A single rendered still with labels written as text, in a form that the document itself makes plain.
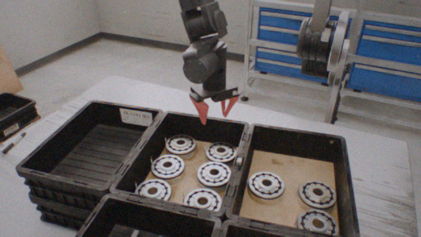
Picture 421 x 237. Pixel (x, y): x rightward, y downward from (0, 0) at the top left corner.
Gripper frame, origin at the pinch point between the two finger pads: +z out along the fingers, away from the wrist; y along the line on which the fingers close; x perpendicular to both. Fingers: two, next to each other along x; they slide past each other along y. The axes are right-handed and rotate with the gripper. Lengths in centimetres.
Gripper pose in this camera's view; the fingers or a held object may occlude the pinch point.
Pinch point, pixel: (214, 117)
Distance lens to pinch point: 79.8
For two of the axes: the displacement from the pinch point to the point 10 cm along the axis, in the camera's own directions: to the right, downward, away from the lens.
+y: 8.7, -2.8, 4.0
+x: -4.9, -4.9, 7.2
